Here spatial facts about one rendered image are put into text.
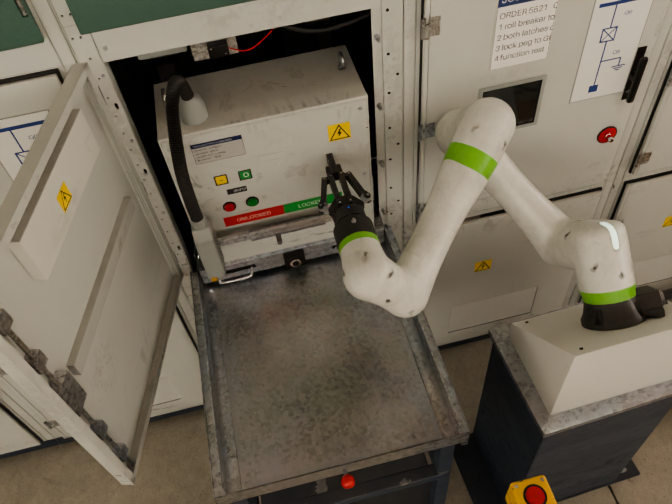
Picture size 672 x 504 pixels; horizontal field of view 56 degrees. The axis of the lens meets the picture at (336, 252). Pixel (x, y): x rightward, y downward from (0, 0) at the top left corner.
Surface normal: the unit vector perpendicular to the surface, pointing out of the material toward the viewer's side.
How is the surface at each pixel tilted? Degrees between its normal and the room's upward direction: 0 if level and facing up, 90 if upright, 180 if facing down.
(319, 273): 0
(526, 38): 90
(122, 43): 90
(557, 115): 90
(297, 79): 0
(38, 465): 0
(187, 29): 90
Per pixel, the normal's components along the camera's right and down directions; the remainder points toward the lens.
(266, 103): -0.08, -0.62
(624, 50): 0.22, 0.75
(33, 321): 1.00, -0.02
